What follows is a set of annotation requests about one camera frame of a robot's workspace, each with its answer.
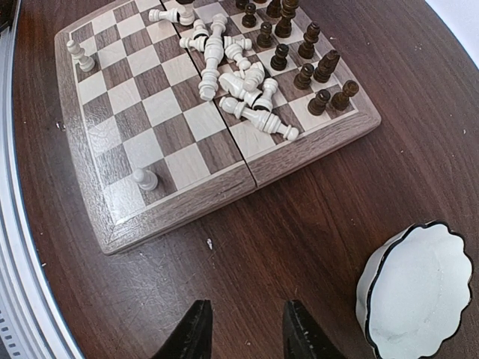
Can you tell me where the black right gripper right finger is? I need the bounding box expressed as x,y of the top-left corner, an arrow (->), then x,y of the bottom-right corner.
282,299 -> 345,359

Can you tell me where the white pawn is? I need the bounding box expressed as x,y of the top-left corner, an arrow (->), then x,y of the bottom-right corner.
132,168 -> 158,191

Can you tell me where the white queen chess piece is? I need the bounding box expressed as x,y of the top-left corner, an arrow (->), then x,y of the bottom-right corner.
219,97 -> 299,141

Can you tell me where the white king chess piece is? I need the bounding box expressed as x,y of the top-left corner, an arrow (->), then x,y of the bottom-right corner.
198,13 -> 228,101

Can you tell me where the white scalloped bowl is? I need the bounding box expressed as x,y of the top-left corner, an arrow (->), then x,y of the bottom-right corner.
356,221 -> 473,358

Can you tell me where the dark rook corner piece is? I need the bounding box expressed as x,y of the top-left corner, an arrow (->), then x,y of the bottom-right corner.
331,80 -> 359,111

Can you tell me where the wooden chess board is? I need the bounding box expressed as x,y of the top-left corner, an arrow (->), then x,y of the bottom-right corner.
55,1 -> 381,254

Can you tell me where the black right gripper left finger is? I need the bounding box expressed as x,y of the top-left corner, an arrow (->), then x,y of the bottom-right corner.
151,300 -> 213,359

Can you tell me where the aluminium front rail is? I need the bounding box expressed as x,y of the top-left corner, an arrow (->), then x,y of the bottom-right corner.
1,1 -> 83,358

